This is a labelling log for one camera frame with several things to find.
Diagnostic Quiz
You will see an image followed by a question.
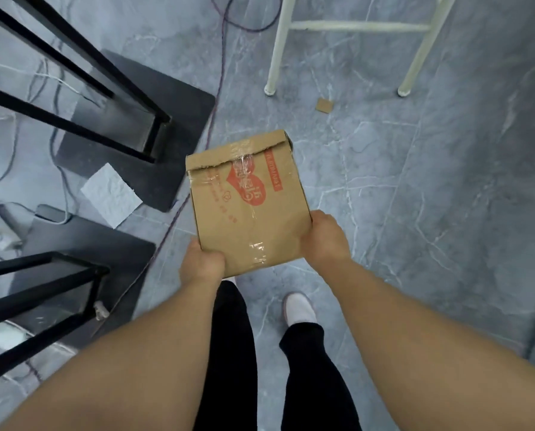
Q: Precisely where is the person's left leg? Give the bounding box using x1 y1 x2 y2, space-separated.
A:
192 278 259 431

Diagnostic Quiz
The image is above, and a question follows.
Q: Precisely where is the person's leg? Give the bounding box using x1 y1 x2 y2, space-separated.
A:
279 322 362 431
192 278 259 431

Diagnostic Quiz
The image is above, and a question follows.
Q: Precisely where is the person's left hand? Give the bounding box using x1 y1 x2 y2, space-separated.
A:
179 236 227 287

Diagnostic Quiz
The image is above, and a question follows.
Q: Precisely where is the person's right leg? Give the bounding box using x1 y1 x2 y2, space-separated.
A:
279 322 362 431

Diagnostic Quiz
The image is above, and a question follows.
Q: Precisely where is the person's white right shoe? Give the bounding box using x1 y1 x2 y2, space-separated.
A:
282 292 317 327

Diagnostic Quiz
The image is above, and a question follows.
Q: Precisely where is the white paper towel sheet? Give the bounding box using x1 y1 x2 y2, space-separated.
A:
80 163 143 229

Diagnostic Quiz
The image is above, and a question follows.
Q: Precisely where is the person's right forearm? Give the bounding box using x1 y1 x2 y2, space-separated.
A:
320 259 535 431

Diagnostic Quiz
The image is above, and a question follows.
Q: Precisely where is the white cable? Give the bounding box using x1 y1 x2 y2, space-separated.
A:
0 63 98 122

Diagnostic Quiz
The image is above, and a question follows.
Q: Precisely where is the person's right hand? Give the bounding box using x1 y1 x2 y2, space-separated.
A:
299 210 352 271

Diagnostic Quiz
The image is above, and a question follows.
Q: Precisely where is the black floor mat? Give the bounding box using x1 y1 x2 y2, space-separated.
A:
7 204 157 350
54 50 216 213

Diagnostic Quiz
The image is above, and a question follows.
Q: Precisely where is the black metal table frame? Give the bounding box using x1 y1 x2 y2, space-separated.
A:
0 251 111 388
0 0 172 164

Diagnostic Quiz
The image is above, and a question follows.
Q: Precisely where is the grey cable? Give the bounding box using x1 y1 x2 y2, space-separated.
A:
0 58 77 220

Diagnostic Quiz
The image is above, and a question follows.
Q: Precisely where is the white metal stool frame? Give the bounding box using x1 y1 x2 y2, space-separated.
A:
264 0 458 97

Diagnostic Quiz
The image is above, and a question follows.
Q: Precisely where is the purple cable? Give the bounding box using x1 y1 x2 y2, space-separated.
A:
90 0 283 337

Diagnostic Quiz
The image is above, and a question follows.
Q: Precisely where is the taped brown cardboard box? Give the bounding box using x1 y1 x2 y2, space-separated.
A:
185 129 313 280

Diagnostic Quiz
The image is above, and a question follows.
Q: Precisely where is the person's left forearm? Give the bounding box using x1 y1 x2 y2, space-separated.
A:
0 277 223 431

